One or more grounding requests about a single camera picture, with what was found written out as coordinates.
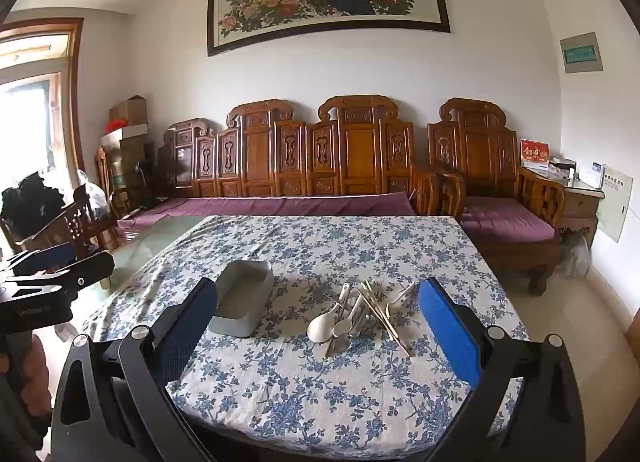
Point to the brown cardboard box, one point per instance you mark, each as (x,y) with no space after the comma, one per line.
(130,110)

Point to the wooden door frame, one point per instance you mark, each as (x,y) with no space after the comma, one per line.
(77,92)

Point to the carved wooden sofa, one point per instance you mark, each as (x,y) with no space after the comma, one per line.
(360,157)

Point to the red desk calendar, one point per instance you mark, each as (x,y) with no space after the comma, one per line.
(534,153)

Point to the tissue box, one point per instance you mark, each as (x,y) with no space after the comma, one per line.
(561,168)

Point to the white electrical box door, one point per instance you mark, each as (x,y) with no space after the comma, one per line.
(615,202)

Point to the clear plastic bag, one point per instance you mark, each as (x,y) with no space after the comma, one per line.
(95,192)

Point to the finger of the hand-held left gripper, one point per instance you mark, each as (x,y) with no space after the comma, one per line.
(75,279)
(52,256)

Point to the white card box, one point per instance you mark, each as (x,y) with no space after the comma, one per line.
(594,175)

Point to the carved wooden armchair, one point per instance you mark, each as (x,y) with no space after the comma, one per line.
(475,152)

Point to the wooden chair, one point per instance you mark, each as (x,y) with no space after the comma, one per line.
(75,222)

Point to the grey wall panel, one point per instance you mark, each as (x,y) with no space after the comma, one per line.
(580,52)

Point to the purple armchair cushion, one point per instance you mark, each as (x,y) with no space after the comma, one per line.
(500,217)

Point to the black bag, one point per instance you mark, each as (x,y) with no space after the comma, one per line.
(30,202)

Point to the grey rectangular tray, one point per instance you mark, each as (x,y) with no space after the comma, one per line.
(240,324)

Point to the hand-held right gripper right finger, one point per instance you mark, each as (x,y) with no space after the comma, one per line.
(445,337)

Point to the blue floral tablecloth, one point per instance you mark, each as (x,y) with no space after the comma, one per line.
(325,252)

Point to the metal fork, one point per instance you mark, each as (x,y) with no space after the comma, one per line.
(371,324)

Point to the large white plastic spoon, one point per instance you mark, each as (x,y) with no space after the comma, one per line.
(322,327)

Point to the wooden side table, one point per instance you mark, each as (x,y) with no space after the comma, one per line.
(580,202)

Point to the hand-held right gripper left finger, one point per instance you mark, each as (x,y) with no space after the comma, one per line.
(187,337)

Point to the dark wooden chopstick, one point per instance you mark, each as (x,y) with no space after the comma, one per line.
(372,309)

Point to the person's left hand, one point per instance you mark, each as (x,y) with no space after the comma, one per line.
(41,382)

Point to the white lidded box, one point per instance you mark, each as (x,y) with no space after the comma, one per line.
(127,135)

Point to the white fluffy bag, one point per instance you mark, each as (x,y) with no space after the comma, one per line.
(576,254)

